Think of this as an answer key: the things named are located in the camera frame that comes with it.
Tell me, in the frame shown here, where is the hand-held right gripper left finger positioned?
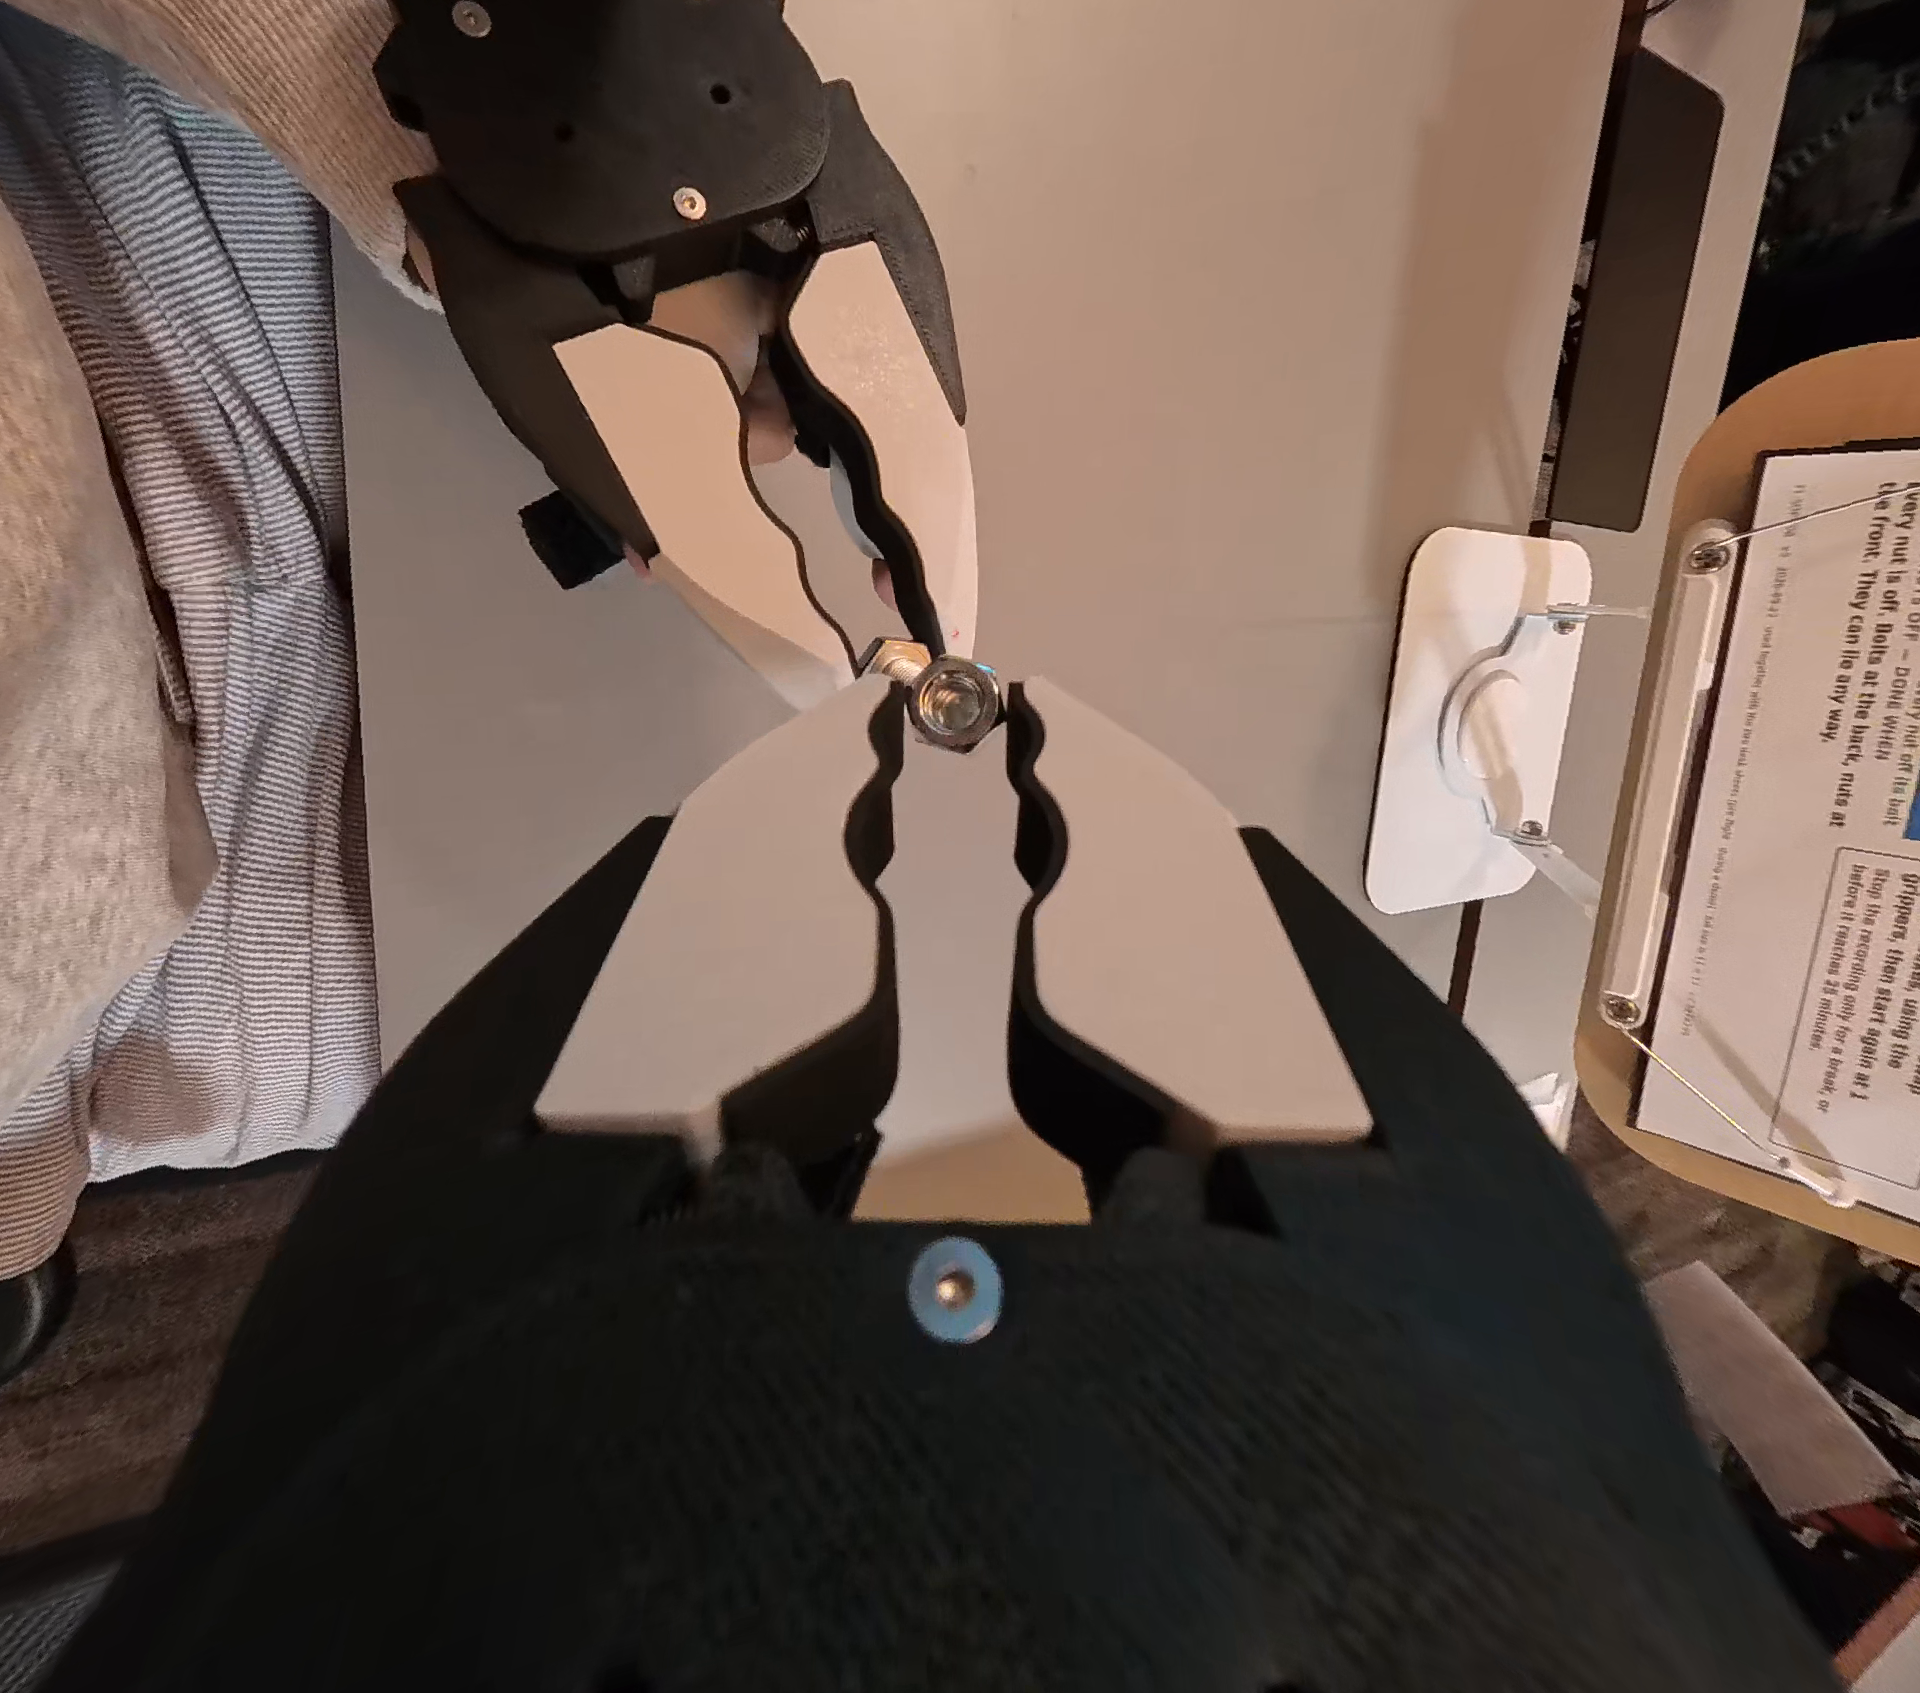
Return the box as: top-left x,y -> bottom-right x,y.
534,679 -> 918,1218

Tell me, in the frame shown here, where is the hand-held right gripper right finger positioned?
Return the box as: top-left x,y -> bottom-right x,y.
1004,673 -> 1377,1218

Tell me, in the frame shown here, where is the wooden document stand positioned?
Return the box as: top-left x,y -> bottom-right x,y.
1361,339 -> 1920,1232

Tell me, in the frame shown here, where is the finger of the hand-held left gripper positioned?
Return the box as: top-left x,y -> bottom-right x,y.
551,318 -> 872,713
768,233 -> 979,665

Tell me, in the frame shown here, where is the white instruction sheet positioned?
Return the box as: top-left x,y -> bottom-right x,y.
1636,446 -> 1920,1193

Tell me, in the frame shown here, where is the person's striped shirt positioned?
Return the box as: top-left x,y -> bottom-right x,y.
0,0 -> 386,1187

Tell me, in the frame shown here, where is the grey desk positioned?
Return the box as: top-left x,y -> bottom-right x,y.
330,0 -> 1682,1251
1636,0 -> 1820,525

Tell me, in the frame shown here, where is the black desk cable hatch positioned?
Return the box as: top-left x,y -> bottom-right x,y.
1544,49 -> 1724,533

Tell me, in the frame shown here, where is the white paper bag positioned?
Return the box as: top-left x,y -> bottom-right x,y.
1642,1256 -> 1916,1577

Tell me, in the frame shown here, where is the silver hex bolt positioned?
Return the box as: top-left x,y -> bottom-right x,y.
862,631 -> 985,736

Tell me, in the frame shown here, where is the person's left hand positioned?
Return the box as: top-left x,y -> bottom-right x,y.
737,343 -> 801,468

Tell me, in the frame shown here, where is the silver hex nut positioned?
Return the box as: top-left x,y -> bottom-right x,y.
899,656 -> 1004,757

